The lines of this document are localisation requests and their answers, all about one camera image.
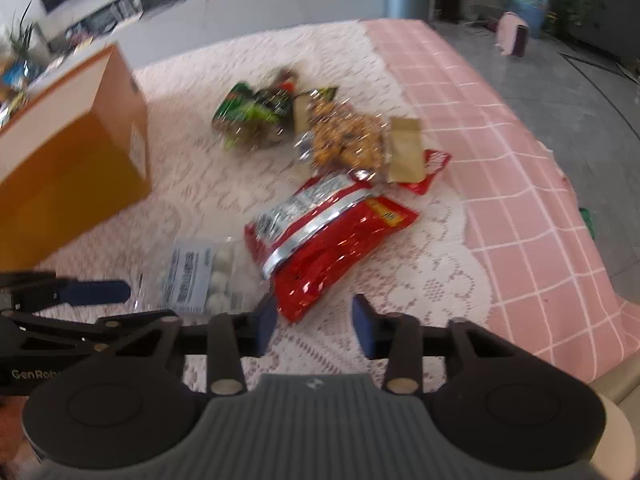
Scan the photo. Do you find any red packet with white label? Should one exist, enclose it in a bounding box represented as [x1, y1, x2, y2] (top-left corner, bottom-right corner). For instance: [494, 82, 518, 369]
[244, 172, 373, 266]

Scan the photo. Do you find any pink stool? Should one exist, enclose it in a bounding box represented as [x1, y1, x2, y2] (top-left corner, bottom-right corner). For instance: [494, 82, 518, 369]
[495, 11, 530, 58]

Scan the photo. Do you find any white marble cabinet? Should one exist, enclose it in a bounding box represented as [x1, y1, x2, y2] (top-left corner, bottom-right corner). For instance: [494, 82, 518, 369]
[0, 0, 386, 73]

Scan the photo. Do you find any orange cardboard box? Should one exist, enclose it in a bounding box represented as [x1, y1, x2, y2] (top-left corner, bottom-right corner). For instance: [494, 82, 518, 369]
[0, 42, 152, 271]

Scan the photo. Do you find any shiny red snack packet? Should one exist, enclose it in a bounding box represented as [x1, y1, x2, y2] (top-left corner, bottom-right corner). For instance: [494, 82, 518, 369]
[262, 195, 420, 323]

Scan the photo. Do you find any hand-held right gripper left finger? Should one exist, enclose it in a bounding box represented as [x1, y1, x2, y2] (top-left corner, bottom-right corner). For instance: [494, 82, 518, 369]
[119, 292, 279, 395]

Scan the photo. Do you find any clear packet of white balls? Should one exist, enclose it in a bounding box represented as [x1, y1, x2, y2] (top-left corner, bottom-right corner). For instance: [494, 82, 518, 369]
[135, 237, 246, 316]

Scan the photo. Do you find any clear packet of brown snacks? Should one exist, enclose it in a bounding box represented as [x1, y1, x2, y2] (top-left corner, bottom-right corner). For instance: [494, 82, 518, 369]
[292, 87, 426, 183]

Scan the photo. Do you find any green plant in glass vase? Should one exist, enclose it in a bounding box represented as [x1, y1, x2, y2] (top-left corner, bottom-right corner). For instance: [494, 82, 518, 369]
[5, 2, 42, 63]

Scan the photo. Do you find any green snack packet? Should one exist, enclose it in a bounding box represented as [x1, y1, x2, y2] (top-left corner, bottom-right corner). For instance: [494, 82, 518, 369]
[212, 81, 293, 151]

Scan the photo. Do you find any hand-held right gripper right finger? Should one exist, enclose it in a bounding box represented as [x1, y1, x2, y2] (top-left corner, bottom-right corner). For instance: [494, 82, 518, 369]
[351, 294, 526, 393]

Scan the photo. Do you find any blue water bottle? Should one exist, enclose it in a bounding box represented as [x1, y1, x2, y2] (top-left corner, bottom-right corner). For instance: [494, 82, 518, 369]
[507, 0, 549, 38]

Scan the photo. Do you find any small red snack packet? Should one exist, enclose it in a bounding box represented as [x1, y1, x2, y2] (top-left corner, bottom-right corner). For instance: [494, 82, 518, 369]
[350, 149, 452, 195]

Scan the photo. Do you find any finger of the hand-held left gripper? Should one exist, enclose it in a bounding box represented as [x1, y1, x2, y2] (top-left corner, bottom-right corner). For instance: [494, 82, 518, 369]
[0, 311, 166, 361]
[0, 271, 132, 311]

